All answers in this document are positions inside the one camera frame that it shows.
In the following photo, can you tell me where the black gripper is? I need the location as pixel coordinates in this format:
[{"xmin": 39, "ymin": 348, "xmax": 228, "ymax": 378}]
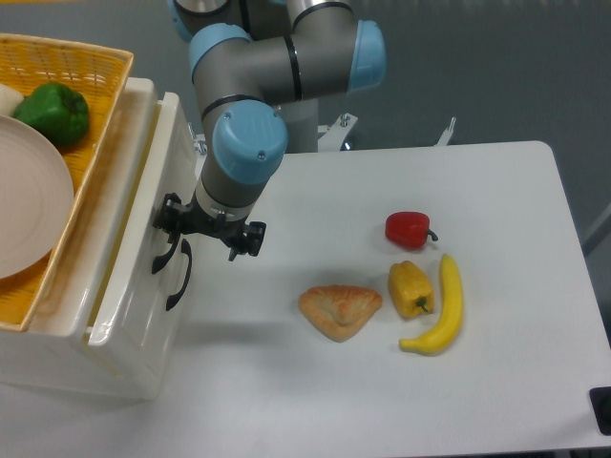
[{"xmin": 153, "ymin": 193, "xmax": 266, "ymax": 261}]

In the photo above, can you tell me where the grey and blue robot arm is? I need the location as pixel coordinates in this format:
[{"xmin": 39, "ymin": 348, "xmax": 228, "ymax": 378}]
[{"xmin": 154, "ymin": 1, "xmax": 387, "ymax": 256}]

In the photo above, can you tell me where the white drawer cabinet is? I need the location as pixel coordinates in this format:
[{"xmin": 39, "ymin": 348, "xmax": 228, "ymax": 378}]
[{"xmin": 0, "ymin": 76, "xmax": 206, "ymax": 401}]

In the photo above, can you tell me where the triangular baked pastry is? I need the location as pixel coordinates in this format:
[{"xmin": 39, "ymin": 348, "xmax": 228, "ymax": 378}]
[{"xmin": 298, "ymin": 284, "xmax": 383, "ymax": 343}]

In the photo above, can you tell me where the beige round plate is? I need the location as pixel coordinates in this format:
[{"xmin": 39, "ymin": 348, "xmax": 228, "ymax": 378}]
[{"xmin": 1, "ymin": 115, "xmax": 74, "ymax": 279}]

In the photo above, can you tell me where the green bell pepper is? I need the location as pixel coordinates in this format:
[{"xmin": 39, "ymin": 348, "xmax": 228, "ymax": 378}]
[{"xmin": 12, "ymin": 82, "xmax": 90, "ymax": 147}]

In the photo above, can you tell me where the yellow woven basket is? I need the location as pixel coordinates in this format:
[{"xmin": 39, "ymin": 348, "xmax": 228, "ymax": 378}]
[{"xmin": 1, "ymin": 32, "xmax": 134, "ymax": 333}]

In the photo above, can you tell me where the red bell pepper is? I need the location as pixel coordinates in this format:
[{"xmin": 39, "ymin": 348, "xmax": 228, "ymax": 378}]
[{"xmin": 385, "ymin": 211, "xmax": 438, "ymax": 250}]

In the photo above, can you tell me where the yellow bell pepper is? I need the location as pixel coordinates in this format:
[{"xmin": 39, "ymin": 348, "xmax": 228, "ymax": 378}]
[{"xmin": 388, "ymin": 260, "xmax": 435, "ymax": 320}]

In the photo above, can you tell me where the white round vegetable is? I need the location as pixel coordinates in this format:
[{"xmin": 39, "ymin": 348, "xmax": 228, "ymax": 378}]
[{"xmin": 0, "ymin": 84, "xmax": 24, "ymax": 116}]

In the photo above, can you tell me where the yellow banana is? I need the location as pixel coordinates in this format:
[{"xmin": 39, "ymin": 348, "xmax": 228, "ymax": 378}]
[{"xmin": 398, "ymin": 254, "xmax": 464, "ymax": 356}]

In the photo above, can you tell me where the black corner device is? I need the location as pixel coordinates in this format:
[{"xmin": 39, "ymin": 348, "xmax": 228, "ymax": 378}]
[{"xmin": 589, "ymin": 386, "xmax": 611, "ymax": 436}]

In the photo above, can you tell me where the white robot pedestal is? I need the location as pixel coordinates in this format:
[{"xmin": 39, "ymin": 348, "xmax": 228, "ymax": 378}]
[{"xmin": 279, "ymin": 99, "xmax": 319, "ymax": 154}]

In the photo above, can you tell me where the white metal base frame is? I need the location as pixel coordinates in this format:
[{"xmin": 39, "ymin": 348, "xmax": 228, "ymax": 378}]
[{"xmin": 187, "ymin": 113, "xmax": 456, "ymax": 159}]

